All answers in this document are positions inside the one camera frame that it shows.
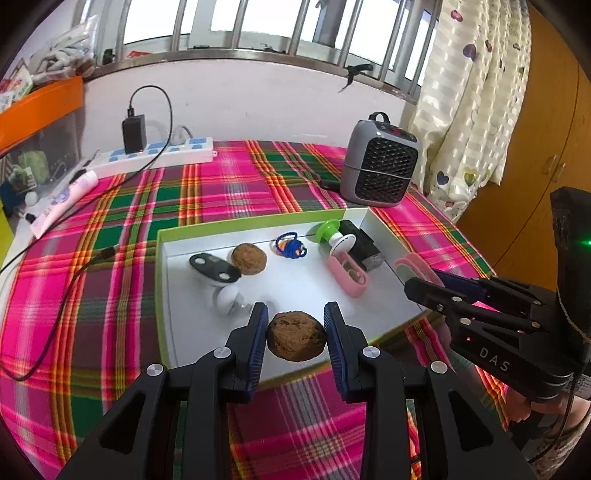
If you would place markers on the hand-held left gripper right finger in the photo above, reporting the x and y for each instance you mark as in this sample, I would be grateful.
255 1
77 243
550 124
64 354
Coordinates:
334 350

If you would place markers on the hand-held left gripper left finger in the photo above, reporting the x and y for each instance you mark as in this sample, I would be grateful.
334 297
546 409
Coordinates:
257 350

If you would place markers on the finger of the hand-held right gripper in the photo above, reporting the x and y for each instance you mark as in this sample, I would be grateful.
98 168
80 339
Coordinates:
429 295
461 284

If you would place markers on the pink grey clip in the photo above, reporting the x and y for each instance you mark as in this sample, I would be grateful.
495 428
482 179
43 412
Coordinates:
411 266

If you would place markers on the brown walnut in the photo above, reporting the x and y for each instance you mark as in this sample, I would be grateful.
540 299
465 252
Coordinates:
249 258
295 334

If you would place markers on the green white cardboard box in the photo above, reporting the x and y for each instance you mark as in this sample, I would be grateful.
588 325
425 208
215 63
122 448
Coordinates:
194 323

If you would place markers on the black flashlight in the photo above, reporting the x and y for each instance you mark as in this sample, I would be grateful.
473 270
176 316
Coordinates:
364 251

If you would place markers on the pink oval case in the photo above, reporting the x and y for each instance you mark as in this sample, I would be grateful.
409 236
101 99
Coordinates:
337 267

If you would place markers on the grey bear-shaped gadget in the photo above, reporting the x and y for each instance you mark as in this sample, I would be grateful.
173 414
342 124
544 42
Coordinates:
214 268

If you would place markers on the blue orange knitted charm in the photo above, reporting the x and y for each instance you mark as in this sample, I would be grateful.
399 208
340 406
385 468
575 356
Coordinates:
291 245

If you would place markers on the green white spool-shaped gadget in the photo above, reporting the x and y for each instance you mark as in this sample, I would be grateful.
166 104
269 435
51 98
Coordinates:
334 237

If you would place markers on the person's right forearm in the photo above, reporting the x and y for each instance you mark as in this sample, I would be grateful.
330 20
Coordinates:
568 438

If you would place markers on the person's right hand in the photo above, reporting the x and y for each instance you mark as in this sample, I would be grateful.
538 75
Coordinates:
524 408

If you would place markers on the grey space heater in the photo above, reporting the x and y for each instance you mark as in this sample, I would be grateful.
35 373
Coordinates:
381 161

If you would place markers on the wooden cabinet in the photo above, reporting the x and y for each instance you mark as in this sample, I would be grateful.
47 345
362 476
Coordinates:
531 138

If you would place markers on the pink green plaid tablecloth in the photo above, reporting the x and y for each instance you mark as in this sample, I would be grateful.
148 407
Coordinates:
138 207

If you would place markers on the cream heart print curtain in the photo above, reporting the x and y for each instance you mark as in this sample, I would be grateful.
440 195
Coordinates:
471 92

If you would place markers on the white power strip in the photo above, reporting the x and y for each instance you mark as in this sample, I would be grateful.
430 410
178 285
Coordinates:
161 154

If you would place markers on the black hook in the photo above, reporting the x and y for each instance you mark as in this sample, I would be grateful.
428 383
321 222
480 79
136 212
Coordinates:
355 71

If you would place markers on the pink white tube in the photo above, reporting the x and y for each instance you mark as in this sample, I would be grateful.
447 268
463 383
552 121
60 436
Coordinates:
64 203

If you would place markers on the black charger adapter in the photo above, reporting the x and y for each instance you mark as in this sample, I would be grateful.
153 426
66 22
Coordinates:
134 134

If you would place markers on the small white ball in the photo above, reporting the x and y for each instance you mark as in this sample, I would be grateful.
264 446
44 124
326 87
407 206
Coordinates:
31 198

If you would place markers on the yellow green box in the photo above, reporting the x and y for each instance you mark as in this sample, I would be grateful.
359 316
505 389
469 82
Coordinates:
5 240

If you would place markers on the blue toy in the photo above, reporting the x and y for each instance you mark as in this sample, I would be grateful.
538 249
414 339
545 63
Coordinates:
9 196

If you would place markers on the metal window grille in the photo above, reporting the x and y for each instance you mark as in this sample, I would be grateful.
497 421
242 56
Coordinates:
277 27

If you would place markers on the orange lid storage bin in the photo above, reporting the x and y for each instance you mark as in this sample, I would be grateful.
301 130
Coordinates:
41 104

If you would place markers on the colourful paper packets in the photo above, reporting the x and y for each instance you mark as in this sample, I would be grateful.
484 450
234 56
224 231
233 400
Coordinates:
14 87

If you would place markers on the clear plastic bag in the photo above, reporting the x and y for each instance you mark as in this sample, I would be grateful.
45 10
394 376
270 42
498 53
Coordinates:
60 50

